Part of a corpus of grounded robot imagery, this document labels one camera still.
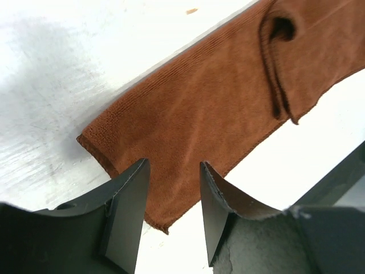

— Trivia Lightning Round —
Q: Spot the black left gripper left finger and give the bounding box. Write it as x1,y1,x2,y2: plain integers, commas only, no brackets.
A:
1,159,150,273

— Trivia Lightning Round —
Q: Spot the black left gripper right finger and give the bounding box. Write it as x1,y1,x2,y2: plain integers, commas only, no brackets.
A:
200,162,364,273

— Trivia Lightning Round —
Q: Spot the brown towel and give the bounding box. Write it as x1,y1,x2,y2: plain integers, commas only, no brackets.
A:
77,0,364,232

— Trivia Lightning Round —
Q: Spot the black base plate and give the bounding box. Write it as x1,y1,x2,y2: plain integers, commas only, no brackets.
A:
295,143,364,206

